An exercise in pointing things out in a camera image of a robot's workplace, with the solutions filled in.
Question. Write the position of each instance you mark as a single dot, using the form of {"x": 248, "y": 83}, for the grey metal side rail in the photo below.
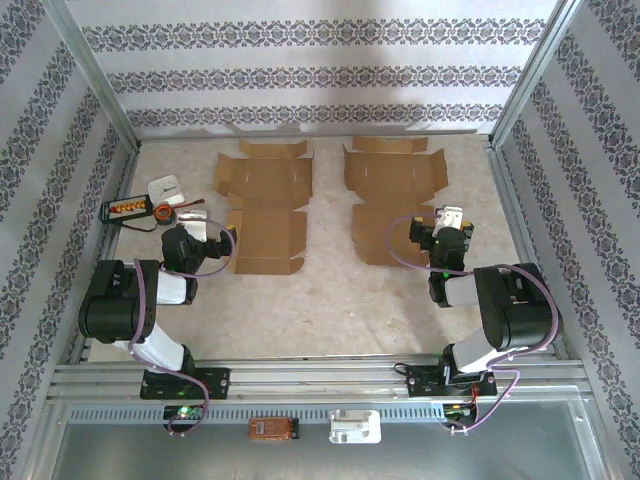
{"x": 502, "y": 175}
{"x": 127, "y": 175}

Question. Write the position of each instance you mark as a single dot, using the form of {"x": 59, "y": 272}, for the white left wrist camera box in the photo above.
{"x": 195, "y": 225}

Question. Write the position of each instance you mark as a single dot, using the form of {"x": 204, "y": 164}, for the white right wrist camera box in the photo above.
{"x": 450, "y": 217}

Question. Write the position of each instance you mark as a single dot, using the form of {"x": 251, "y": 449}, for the brown cardboard box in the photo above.
{"x": 385, "y": 180}
{"x": 267, "y": 235}

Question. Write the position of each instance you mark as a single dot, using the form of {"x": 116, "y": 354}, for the aluminium mounting rail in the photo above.
{"x": 320, "y": 380}

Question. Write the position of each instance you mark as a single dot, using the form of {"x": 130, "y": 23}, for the small circuit board green light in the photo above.
{"x": 185, "y": 412}

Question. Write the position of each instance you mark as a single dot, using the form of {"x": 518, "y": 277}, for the black box with orange parts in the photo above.
{"x": 125, "y": 209}

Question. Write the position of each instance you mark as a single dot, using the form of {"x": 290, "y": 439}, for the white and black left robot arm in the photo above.
{"x": 115, "y": 305}

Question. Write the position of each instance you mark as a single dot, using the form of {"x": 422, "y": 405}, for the orange electronic device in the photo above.
{"x": 270, "y": 429}

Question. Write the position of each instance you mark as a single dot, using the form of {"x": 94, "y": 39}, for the white square clock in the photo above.
{"x": 167, "y": 189}

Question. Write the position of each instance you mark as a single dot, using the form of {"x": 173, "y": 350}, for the grey metal wall base strip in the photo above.
{"x": 175, "y": 134}

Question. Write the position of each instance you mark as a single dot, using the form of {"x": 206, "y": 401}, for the orange and black tape measure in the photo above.
{"x": 163, "y": 212}

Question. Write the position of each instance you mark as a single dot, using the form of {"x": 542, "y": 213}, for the grey metal frame post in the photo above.
{"x": 97, "y": 75}
{"x": 531, "y": 75}

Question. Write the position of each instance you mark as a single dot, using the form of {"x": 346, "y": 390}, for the white plastic bracket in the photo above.
{"x": 355, "y": 430}

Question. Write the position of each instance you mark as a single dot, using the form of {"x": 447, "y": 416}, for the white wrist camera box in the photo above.
{"x": 195, "y": 225}
{"x": 450, "y": 217}

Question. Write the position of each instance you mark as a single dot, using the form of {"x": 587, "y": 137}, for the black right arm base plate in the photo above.
{"x": 420, "y": 382}

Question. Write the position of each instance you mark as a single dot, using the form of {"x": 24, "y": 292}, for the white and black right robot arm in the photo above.
{"x": 520, "y": 310}

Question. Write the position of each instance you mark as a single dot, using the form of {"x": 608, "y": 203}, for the grey metal sheet tray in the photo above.
{"x": 320, "y": 460}

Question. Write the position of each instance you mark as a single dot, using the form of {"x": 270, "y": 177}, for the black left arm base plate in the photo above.
{"x": 220, "y": 382}

